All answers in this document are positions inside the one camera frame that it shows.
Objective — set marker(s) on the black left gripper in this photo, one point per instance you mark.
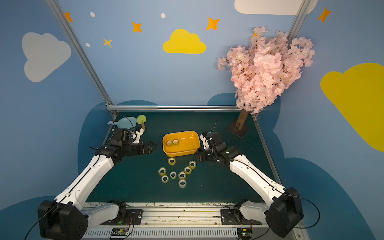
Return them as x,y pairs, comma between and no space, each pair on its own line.
141,147

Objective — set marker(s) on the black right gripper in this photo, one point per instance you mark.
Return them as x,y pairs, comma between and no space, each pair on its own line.
205,153

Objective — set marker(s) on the transparent tape roll three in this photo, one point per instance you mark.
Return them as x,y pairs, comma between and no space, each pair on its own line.
192,164

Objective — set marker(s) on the transparent tape roll four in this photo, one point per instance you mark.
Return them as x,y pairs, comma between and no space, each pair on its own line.
187,170

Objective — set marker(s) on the transparent tape roll two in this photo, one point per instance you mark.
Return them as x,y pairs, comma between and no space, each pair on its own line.
175,142

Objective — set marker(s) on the transparent tape roll one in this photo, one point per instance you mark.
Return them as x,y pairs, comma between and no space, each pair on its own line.
169,143

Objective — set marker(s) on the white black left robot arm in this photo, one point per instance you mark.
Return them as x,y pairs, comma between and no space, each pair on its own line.
63,218

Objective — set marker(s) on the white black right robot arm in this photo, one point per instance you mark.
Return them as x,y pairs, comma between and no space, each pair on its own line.
282,209

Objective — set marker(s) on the yellow plastic storage box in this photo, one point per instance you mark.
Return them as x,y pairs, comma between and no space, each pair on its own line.
189,143

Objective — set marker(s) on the transparent tape roll ten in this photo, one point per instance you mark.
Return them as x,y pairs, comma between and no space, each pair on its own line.
182,175

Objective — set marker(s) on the transparent tape roll six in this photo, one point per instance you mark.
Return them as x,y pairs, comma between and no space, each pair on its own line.
162,171

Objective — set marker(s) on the transparent tape roll five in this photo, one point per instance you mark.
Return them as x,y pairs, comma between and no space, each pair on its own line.
171,161

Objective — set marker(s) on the transparent tape roll nine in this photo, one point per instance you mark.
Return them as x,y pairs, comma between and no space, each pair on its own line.
182,183

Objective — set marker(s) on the transparent tape roll seven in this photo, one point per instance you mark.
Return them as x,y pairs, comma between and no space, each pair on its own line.
173,175

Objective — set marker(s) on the transparent tape roll eight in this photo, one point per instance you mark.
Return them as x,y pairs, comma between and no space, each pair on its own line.
165,179

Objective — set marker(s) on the light blue toy pan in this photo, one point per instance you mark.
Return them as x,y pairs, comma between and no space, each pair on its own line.
124,123

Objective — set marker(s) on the green toy spatula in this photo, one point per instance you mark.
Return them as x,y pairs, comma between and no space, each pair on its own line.
141,119

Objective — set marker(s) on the left green circuit board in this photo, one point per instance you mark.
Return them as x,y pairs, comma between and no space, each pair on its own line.
119,233

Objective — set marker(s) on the green circuit board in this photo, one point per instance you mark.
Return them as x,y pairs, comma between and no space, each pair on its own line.
244,233
119,233

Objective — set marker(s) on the right green circuit board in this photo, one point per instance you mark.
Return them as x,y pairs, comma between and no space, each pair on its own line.
244,233

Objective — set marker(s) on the pink artificial blossom tree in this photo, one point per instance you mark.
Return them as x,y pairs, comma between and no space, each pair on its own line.
262,71

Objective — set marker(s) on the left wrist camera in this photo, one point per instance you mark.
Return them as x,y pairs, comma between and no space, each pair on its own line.
135,135

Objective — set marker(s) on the aluminium frame back bar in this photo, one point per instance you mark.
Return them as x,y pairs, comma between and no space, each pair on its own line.
136,108

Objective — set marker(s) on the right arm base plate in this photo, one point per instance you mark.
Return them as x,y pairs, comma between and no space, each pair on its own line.
231,217

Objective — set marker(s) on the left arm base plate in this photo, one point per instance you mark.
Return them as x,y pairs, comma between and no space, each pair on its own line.
126,218

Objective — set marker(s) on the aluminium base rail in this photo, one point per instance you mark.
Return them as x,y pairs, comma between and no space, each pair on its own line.
178,221

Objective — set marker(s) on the aluminium frame right post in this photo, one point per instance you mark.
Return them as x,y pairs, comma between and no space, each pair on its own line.
298,20

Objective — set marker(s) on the aluminium frame post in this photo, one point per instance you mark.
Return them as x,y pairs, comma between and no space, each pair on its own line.
298,20
59,14

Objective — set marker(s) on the aluminium frame left post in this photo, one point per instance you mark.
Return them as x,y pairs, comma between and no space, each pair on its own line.
59,14

